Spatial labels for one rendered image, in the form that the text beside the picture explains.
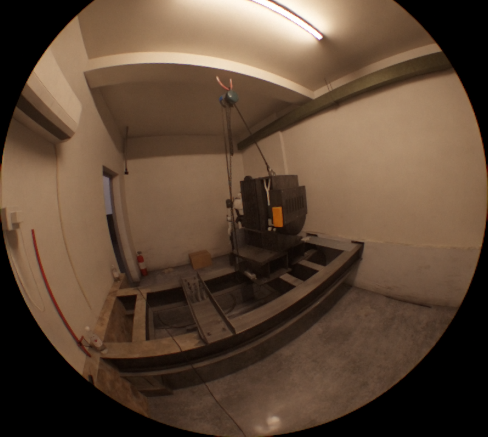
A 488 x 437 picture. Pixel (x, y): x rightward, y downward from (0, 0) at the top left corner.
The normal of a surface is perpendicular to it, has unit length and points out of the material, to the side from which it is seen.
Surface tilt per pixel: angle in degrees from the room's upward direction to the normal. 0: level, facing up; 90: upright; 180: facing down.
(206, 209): 90
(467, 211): 90
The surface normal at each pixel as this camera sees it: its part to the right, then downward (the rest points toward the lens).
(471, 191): -0.87, 0.11
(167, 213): 0.48, -0.04
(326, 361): -0.11, -0.99
